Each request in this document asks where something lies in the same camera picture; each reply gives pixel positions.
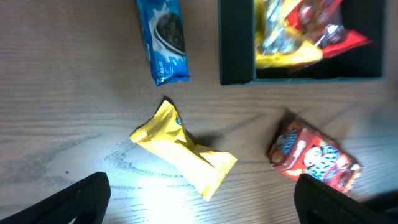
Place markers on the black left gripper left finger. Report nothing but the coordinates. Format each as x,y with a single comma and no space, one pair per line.
84,202

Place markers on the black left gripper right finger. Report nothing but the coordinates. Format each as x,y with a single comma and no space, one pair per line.
317,202

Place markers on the red Meiji panda biscuit box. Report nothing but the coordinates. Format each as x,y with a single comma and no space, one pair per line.
300,148

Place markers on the yellow nut snack bag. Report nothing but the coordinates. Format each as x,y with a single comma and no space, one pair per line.
277,44

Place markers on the red nut snack bag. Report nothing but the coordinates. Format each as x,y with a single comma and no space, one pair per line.
320,23

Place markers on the blue Oreo cookie pack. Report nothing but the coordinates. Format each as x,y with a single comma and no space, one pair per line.
164,42

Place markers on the small yellow snack packet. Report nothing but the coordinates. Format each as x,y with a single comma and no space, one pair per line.
165,136

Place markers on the black open gift box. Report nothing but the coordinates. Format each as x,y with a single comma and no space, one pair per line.
236,36

